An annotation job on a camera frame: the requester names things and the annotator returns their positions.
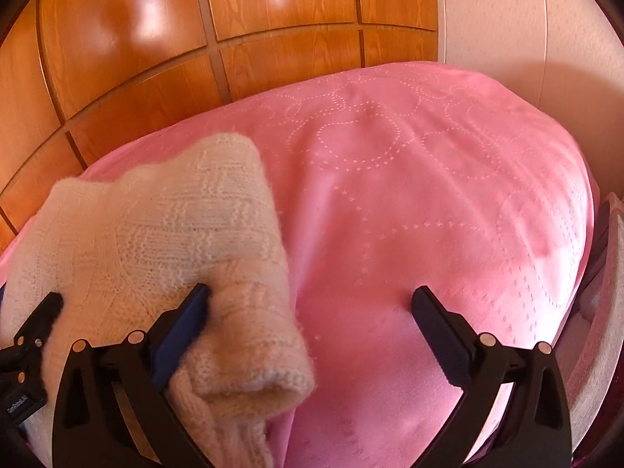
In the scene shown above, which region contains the white knitted sweater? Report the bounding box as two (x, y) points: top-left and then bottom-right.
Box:
(0, 133), (317, 468)

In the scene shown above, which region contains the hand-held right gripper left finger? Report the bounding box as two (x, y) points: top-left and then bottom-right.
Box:
(51, 283), (211, 468)

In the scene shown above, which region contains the pink blanket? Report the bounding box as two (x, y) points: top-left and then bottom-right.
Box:
(0, 61), (598, 468)

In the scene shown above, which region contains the wooden wardrobe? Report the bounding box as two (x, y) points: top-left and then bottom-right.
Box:
(0, 0), (440, 249)

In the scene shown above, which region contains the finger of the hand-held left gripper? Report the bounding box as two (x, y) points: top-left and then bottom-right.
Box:
(14, 292), (64, 356)

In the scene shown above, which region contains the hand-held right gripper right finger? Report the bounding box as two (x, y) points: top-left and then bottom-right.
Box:
(411, 285), (572, 468)

